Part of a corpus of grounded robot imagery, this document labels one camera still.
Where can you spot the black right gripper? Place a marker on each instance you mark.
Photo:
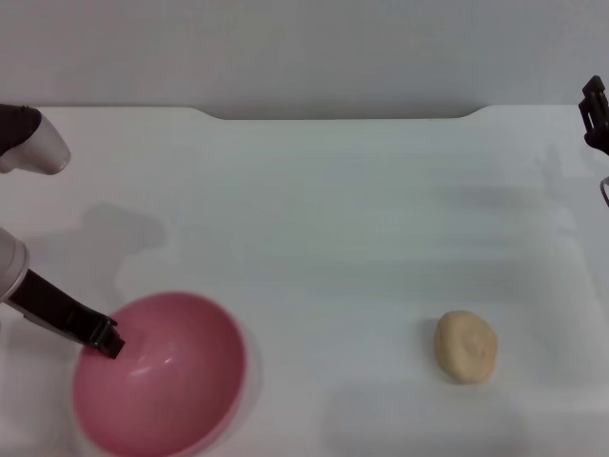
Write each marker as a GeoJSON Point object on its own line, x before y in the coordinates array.
{"type": "Point", "coordinates": [599, 124]}

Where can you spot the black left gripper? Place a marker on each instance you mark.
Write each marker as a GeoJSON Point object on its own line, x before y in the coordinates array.
{"type": "Point", "coordinates": [52, 304]}

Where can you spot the pink bowl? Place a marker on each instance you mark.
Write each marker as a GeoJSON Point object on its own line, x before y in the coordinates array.
{"type": "Point", "coordinates": [166, 381]}

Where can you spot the beige egg yolk pastry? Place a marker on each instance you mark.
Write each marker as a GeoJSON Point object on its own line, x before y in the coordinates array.
{"type": "Point", "coordinates": [466, 346]}

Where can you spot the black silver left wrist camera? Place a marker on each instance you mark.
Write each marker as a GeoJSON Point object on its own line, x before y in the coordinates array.
{"type": "Point", "coordinates": [33, 143]}

